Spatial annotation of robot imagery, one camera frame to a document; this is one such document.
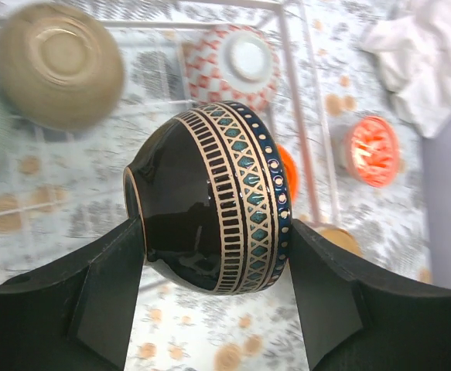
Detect cream bird pattern bowl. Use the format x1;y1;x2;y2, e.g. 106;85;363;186
314;226;363;257

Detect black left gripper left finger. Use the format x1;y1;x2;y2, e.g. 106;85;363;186
0;218;144;370

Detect white wire dish rack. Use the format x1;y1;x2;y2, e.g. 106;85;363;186
0;0;342;233

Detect crumpled white cloth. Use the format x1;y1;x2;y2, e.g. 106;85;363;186
360;1;451;139

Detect olive tan bowl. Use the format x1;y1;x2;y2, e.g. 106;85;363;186
0;2;125;131

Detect white bowl red wreath pattern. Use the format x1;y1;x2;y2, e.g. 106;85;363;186
336;115;401;188

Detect black gold pattern bowl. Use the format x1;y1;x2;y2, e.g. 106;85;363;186
124;100;292;295

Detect orange plastic bowl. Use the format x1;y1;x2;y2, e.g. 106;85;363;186
277;144;299;203

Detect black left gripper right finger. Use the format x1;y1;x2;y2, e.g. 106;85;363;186
289;220;451;370

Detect white red diamond pattern bowl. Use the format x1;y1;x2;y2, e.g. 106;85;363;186
185;24;280;112

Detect floral patterned table mat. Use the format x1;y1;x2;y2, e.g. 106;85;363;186
0;1;432;370

